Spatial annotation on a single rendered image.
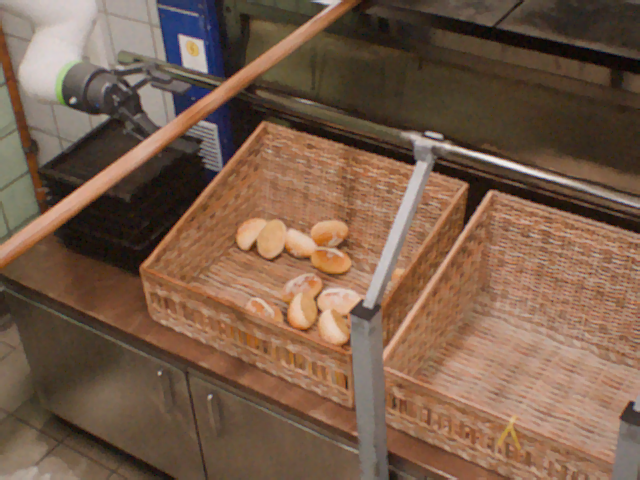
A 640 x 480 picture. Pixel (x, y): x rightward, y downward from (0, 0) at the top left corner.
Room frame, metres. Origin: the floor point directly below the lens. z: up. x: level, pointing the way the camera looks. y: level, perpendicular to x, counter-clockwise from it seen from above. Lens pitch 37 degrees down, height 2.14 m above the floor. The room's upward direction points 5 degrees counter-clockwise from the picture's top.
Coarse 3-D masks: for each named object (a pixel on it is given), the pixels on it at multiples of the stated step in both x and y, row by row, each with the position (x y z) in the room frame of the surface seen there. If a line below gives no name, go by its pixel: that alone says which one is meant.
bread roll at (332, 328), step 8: (328, 312) 1.73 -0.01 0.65; (336, 312) 1.75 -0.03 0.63; (320, 320) 1.73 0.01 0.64; (328, 320) 1.71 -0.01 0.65; (336, 320) 1.71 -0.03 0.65; (320, 328) 1.71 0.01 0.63; (328, 328) 1.69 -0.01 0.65; (336, 328) 1.69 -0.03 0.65; (344, 328) 1.70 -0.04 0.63; (320, 336) 1.70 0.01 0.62; (328, 336) 1.68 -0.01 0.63; (336, 336) 1.67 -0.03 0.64; (344, 336) 1.68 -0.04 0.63; (336, 344) 1.67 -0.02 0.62
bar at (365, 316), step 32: (128, 64) 1.97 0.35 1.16; (160, 64) 1.92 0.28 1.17; (256, 96) 1.77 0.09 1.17; (288, 96) 1.74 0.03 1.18; (352, 128) 1.64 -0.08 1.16; (384, 128) 1.60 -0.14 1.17; (480, 160) 1.49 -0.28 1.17; (512, 160) 1.47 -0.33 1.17; (416, 192) 1.51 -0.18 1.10; (576, 192) 1.38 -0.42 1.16; (608, 192) 1.36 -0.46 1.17; (384, 256) 1.44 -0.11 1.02; (384, 288) 1.42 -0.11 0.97; (352, 320) 1.38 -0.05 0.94; (352, 352) 1.38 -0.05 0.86; (384, 416) 1.38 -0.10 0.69; (384, 448) 1.38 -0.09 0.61
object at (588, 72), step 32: (256, 0) 2.24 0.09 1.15; (288, 0) 2.18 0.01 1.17; (320, 0) 2.14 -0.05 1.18; (384, 32) 2.03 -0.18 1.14; (416, 32) 1.99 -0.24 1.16; (448, 32) 1.94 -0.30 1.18; (480, 32) 1.93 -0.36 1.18; (512, 32) 1.91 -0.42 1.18; (544, 64) 1.82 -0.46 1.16; (576, 64) 1.78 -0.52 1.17; (608, 64) 1.75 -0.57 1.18
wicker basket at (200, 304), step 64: (256, 192) 2.16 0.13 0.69; (320, 192) 2.07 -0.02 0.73; (384, 192) 1.98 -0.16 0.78; (448, 192) 1.89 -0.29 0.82; (192, 256) 1.96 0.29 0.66; (256, 256) 2.03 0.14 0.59; (192, 320) 1.82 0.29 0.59; (256, 320) 1.65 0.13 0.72; (384, 320) 1.61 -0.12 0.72; (320, 384) 1.56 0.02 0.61
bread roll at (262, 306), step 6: (252, 300) 1.81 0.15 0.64; (258, 300) 1.80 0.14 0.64; (264, 300) 1.80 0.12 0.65; (246, 306) 1.81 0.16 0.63; (252, 306) 1.79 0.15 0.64; (258, 306) 1.78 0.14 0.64; (264, 306) 1.78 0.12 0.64; (270, 306) 1.78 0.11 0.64; (276, 306) 1.79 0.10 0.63; (258, 312) 1.77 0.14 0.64; (264, 312) 1.77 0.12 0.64; (270, 312) 1.77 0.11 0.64; (276, 312) 1.77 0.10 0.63; (270, 318) 1.76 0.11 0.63; (276, 318) 1.76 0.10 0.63; (282, 318) 1.77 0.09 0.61
